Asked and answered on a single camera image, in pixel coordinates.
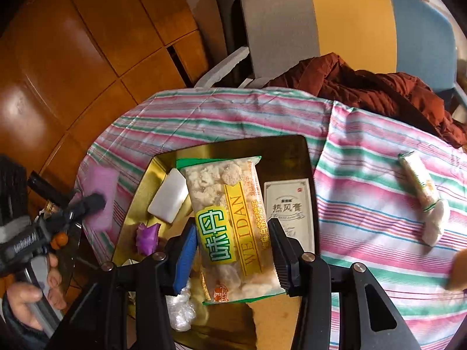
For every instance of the grey yellow blue chair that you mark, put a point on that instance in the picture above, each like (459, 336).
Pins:
(350, 25)

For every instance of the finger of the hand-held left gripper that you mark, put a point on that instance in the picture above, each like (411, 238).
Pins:
(89, 204)
(47, 186)

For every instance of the red-brown quilted jacket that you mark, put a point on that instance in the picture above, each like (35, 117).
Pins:
(383, 91)

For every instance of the clear plastic bag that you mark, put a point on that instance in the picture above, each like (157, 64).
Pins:
(178, 310)

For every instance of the small purple item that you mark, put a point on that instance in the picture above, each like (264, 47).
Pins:
(147, 238)

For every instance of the person's left hand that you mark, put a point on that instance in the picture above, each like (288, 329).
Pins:
(22, 295)

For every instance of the pink sponge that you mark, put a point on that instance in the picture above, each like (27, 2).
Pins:
(104, 182)

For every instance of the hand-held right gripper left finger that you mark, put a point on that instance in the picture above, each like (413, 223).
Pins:
(184, 255)

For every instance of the white rectangular block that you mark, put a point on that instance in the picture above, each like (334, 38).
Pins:
(168, 197)

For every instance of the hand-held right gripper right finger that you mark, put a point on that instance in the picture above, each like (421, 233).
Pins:
(286, 259)

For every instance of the grey ointment box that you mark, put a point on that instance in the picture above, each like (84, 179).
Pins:
(288, 207)

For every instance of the striped tablecloth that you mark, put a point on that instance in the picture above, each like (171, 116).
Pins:
(365, 197)

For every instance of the flat beige sponge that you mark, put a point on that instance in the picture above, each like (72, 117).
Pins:
(277, 321)

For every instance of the green yellow snack packet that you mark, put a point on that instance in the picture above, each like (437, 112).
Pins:
(226, 197)

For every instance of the gold metal tray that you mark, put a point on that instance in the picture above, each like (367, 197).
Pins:
(288, 160)

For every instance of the wooden wardrobe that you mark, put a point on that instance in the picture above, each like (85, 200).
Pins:
(73, 62)

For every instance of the small wrapped packet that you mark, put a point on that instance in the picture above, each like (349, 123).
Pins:
(417, 178)

